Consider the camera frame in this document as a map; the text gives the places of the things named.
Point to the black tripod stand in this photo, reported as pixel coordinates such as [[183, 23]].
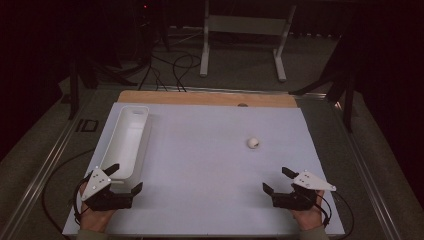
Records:
[[74, 93], [348, 106]]

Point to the small white ball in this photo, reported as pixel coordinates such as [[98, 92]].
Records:
[[253, 142]]

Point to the white metal stand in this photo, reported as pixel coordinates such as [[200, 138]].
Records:
[[246, 25]]

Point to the white plastic bin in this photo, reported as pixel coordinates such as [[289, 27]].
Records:
[[126, 140]]

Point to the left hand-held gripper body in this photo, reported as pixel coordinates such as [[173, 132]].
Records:
[[106, 201]]

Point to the person's right hand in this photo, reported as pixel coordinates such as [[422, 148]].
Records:
[[310, 218]]

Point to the white table mat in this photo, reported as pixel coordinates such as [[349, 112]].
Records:
[[206, 166]]

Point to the person's left hand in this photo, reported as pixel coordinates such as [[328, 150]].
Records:
[[95, 220]]

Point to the aluminium frame rail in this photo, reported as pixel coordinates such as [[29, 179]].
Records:
[[366, 173], [43, 166], [213, 89]]

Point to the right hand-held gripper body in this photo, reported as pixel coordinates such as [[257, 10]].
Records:
[[296, 201]]

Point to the wooden table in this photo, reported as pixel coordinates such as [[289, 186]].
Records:
[[200, 98]]

